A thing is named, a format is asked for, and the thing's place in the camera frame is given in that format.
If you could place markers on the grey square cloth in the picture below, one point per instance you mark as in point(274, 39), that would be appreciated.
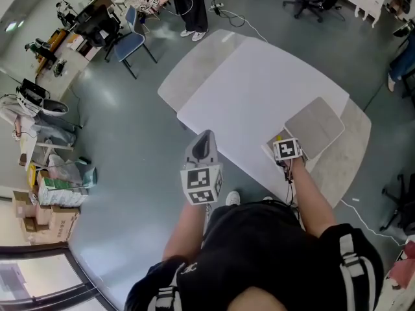
point(316, 126)

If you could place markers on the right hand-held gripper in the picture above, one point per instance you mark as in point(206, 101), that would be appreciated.
point(287, 149)

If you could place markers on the green and white box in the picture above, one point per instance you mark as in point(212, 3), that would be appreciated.
point(60, 190)

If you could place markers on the person's white shoe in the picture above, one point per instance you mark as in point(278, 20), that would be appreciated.
point(232, 198)
point(267, 198)

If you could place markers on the cluttered wooden desk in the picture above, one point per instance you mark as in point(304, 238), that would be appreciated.
point(65, 60)

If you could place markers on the stack of cardboard boxes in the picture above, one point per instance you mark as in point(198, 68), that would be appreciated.
point(42, 219)

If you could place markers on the blue chair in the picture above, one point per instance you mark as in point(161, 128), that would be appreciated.
point(131, 41)

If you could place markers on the person's right forearm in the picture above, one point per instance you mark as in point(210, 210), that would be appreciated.
point(311, 202)

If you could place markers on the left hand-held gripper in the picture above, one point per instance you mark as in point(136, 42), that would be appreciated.
point(201, 183)

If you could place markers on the clear plastic bags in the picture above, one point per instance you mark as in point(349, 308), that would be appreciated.
point(55, 131)

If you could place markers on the person's left forearm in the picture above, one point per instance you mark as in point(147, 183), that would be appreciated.
point(184, 228)

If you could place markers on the person's black clothed torso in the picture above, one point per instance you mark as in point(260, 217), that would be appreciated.
point(259, 248)

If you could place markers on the red cloth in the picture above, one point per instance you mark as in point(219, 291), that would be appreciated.
point(403, 267)

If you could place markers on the white power strip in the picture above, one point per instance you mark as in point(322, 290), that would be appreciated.
point(216, 7)

